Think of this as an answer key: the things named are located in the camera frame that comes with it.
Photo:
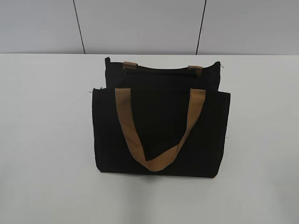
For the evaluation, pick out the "black canvas tote bag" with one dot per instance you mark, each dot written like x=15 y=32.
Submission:
x=159 y=101

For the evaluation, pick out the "tan rear bag handle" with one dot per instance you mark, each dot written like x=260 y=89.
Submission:
x=131 y=65

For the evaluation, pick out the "tan bag handle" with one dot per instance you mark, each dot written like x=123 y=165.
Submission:
x=131 y=65
x=125 y=116

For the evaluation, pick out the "tan front bag handle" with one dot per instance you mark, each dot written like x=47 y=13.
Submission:
x=125 y=116

